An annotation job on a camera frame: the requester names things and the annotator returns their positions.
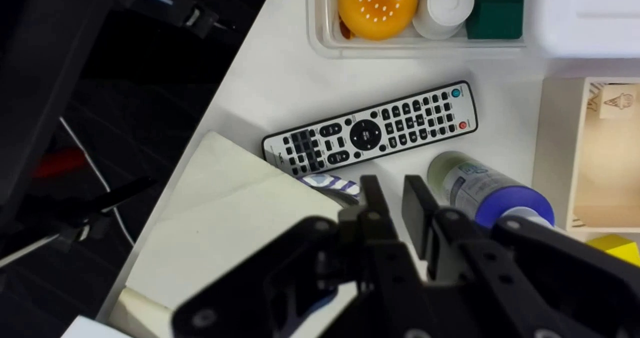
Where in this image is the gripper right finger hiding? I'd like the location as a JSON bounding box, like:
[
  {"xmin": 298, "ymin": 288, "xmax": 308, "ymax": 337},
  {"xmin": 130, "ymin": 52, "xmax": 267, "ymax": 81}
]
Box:
[{"xmin": 401, "ymin": 175, "xmax": 640, "ymax": 338}]

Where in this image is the cream cloth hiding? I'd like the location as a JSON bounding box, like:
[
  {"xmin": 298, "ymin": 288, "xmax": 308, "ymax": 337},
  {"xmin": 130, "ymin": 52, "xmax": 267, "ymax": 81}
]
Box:
[{"xmin": 107, "ymin": 131, "xmax": 362, "ymax": 338}]

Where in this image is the bottle with blue cap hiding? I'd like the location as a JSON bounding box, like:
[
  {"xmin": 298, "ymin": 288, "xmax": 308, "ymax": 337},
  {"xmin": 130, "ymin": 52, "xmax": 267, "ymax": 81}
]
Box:
[{"xmin": 427, "ymin": 151, "xmax": 556, "ymax": 229}]

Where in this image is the wooden box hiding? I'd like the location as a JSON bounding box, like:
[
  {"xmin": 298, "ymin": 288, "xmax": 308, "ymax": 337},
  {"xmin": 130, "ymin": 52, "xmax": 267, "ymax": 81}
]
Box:
[{"xmin": 532, "ymin": 77, "xmax": 640, "ymax": 233}]

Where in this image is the yellow block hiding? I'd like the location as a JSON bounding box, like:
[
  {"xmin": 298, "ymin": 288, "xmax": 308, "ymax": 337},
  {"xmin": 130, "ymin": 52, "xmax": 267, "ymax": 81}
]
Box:
[{"xmin": 586, "ymin": 234, "xmax": 640, "ymax": 267}]

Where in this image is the white plastic cup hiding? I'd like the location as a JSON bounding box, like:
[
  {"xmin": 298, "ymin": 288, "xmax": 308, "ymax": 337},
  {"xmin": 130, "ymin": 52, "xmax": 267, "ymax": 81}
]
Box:
[{"xmin": 412, "ymin": 0, "xmax": 476, "ymax": 41}]

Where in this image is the clear plastic tray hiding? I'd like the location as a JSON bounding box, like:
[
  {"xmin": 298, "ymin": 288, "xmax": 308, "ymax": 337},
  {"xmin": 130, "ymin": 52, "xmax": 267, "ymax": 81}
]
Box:
[{"xmin": 306, "ymin": 0, "xmax": 529, "ymax": 59}]

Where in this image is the white box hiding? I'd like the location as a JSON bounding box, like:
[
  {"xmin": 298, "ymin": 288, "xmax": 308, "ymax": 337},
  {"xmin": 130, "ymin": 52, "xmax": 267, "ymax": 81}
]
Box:
[{"xmin": 525, "ymin": 0, "xmax": 640, "ymax": 61}]

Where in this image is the yellow toy bun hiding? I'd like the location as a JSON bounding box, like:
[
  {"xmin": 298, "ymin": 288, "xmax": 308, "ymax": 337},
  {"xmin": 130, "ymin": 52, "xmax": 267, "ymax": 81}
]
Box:
[{"xmin": 337, "ymin": 0, "xmax": 419, "ymax": 41}]

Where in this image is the green block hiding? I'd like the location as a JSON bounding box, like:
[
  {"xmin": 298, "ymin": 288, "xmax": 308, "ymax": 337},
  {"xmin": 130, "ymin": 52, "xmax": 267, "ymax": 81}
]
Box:
[{"xmin": 466, "ymin": 0, "xmax": 525, "ymax": 40}]

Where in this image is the grey remote control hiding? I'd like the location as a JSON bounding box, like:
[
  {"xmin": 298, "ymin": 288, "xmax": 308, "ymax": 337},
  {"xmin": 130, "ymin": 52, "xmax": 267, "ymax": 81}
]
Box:
[{"xmin": 261, "ymin": 80, "xmax": 479, "ymax": 178}]

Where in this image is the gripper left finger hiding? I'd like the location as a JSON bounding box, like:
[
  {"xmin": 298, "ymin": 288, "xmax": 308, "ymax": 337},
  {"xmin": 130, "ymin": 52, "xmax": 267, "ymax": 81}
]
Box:
[{"xmin": 172, "ymin": 175, "xmax": 427, "ymax": 338}]

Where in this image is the white cable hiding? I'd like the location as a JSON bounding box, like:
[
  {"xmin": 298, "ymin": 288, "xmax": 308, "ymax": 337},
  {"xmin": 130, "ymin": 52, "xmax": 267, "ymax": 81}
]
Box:
[{"xmin": 58, "ymin": 116, "xmax": 136, "ymax": 247}]

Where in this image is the purple and white patterned packet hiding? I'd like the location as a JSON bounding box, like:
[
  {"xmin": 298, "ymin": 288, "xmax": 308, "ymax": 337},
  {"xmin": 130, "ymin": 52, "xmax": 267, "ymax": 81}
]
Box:
[{"xmin": 298, "ymin": 173, "xmax": 362, "ymax": 203}]

